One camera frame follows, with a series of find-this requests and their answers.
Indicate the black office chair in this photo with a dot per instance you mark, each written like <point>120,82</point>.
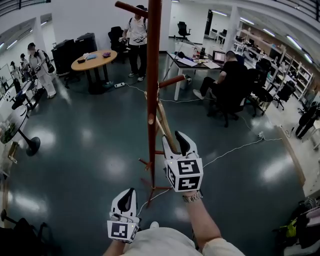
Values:
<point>22,235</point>
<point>235,107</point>
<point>285,93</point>
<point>116,42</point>
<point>183,28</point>
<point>263,92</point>

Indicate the blue item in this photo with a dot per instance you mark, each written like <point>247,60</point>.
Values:
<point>91,56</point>

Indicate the silver wristwatch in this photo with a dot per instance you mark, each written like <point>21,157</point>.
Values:
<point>192,197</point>

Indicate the person's left forearm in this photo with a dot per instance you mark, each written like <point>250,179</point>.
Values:
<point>113,250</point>

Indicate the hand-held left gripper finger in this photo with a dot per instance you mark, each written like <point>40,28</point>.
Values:
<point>115,205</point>
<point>133,207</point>

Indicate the open laptop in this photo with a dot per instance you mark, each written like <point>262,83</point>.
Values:
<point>219,57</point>

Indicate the round black pedestal table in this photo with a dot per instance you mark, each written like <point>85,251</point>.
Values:
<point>32,146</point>

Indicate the wooden storage shelving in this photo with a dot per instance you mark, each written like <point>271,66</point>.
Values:
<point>287,67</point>

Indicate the green bag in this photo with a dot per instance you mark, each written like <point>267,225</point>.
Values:
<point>290,228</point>

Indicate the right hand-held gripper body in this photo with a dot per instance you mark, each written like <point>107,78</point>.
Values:
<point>185,167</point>

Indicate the white power strip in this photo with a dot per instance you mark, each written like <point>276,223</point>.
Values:
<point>119,85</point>
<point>261,135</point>

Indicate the red-brown wooden coat rack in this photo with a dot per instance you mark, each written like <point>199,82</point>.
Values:
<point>153,62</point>

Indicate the wooden hanger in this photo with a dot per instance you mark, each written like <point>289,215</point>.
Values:
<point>163,122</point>

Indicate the purple item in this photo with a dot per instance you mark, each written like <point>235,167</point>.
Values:
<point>106,54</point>

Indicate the white desk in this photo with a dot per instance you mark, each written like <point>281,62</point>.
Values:
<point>190,65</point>

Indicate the person's white shoe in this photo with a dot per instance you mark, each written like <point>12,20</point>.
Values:
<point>154,225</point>

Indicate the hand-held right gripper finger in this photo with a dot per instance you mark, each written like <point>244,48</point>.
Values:
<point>168,152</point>
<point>190,147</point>

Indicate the round wooden table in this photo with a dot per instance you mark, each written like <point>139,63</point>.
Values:
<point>95,62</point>

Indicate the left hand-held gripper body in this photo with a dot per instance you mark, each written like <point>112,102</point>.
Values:
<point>118,230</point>

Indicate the person's cream shirt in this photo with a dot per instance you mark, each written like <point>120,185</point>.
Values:
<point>162,243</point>

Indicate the person's right forearm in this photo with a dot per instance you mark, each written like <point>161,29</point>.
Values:
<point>203,222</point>

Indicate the black equipment cases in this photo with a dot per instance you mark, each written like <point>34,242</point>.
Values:
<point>72,55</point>

